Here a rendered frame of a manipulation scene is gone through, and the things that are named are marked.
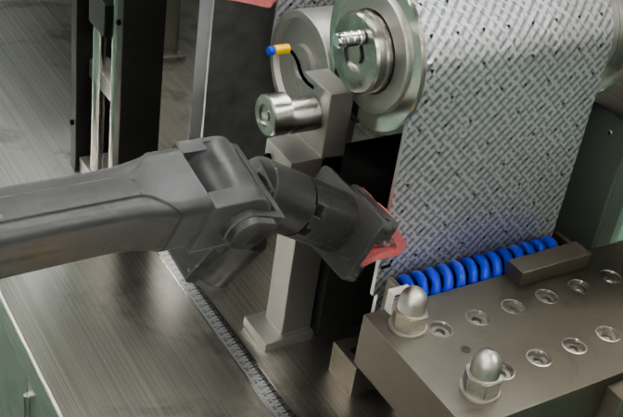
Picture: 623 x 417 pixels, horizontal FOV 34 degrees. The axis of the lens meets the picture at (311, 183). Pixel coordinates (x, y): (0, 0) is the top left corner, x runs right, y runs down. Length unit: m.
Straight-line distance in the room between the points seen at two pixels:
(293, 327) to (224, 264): 0.25
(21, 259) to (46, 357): 0.38
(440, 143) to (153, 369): 0.37
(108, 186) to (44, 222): 0.06
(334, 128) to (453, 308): 0.21
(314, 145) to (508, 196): 0.21
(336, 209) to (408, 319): 0.13
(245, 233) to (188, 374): 0.31
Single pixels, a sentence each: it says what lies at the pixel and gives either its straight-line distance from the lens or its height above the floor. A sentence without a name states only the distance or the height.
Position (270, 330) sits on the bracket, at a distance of 1.11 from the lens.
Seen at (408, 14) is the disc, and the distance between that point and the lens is 0.88.
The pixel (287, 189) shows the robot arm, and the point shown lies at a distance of 0.84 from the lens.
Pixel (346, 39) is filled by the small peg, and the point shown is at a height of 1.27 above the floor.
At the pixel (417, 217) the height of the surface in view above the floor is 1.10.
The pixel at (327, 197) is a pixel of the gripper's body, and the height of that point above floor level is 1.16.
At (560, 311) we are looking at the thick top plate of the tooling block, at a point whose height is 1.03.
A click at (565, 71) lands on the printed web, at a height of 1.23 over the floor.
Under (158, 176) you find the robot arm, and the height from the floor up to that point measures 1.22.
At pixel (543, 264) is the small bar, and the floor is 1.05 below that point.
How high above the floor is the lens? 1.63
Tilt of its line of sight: 32 degrees down
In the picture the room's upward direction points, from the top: 9 degrees clockwise
